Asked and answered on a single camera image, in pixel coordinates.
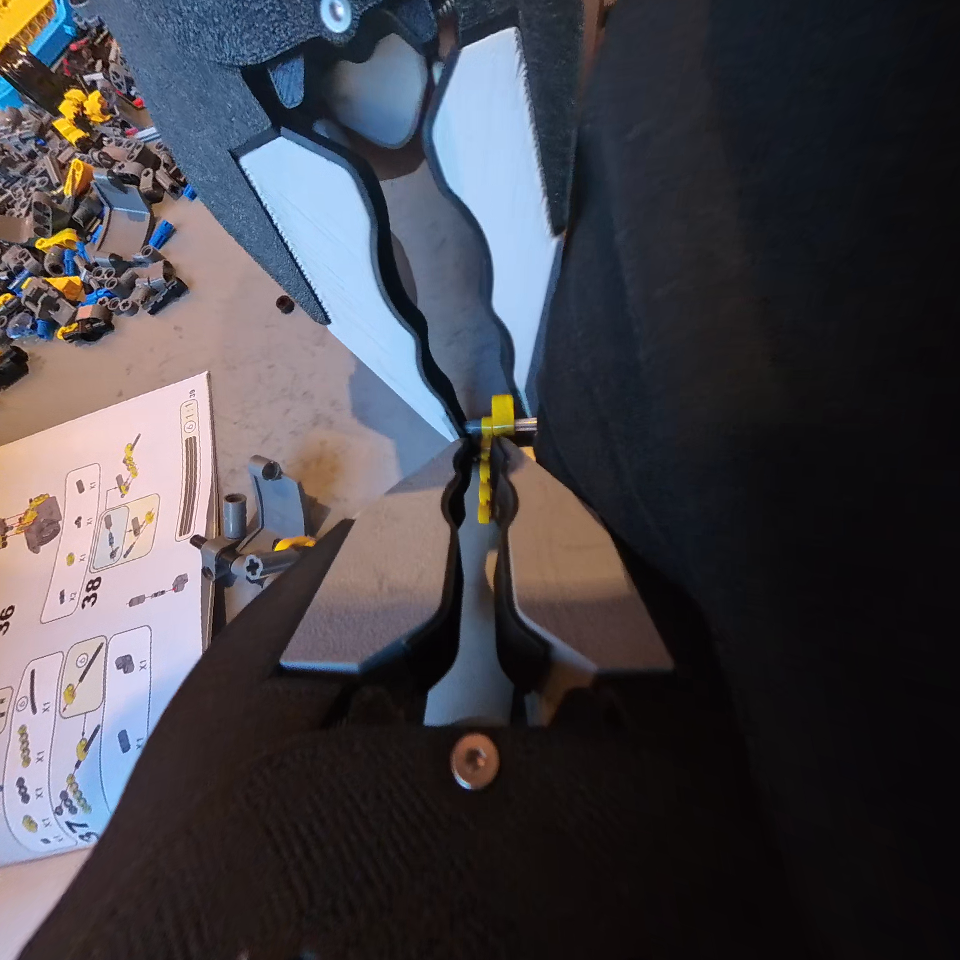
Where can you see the grey and yellow brick subassembly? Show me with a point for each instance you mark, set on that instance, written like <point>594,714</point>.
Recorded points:
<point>281,495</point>

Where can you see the grey desk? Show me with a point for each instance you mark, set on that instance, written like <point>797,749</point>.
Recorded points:
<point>262,375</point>

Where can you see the yellow five-hole beam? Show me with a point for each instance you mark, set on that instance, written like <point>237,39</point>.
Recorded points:
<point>486,510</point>

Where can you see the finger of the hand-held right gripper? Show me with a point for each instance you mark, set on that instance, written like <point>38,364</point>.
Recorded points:
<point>322,240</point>
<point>510,187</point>

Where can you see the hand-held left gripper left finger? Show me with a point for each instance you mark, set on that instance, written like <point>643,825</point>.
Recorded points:
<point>375,585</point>

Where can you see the small yellow axle connector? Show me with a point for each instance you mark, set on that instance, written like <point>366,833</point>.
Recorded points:
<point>499,409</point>

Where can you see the white instruction booklet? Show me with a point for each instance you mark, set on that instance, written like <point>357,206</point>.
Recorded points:
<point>172,420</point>

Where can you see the pile of small building bricks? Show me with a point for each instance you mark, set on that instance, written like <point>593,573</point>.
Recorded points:
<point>75,187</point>

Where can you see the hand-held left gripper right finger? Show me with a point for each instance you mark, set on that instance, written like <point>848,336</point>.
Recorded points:
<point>577,592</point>

